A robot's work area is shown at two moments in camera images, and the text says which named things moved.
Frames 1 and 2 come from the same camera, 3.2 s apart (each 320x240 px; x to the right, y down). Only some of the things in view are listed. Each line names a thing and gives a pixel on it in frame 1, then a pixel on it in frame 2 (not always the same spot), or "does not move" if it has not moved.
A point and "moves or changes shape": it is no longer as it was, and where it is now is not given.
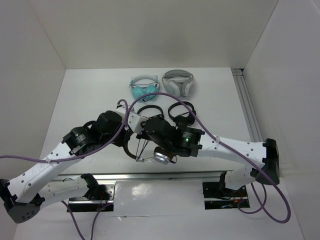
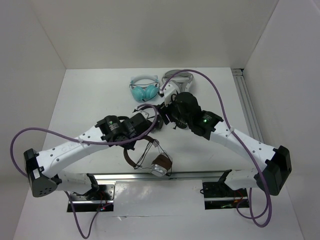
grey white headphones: x=179 y=82 does not move
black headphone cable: x=143 y=149 → x=146 y=151
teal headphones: x=144 y=84 does not move
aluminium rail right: x=246 y=107 does not move
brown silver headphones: x=160 y=155 moves or changes shape
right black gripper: x=143 y=134 → x=164 y=109
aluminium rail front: x=143 y=176 does not move
